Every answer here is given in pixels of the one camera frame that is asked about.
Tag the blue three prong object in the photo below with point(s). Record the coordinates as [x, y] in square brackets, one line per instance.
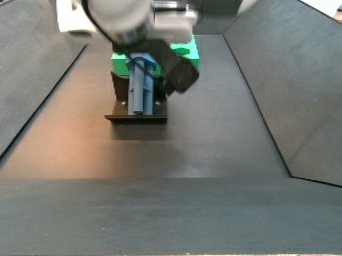
[142, 66]

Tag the green shape sorter board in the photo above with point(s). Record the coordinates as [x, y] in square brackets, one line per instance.
[186, 50]

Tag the black curved fixture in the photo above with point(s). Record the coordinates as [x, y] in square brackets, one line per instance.
[121, 116]

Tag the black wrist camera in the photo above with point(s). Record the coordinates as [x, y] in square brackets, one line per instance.
[178, 70]

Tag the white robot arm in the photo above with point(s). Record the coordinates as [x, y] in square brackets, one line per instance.
[130, 20]

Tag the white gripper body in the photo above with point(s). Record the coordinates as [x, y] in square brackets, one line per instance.
[174, 19]

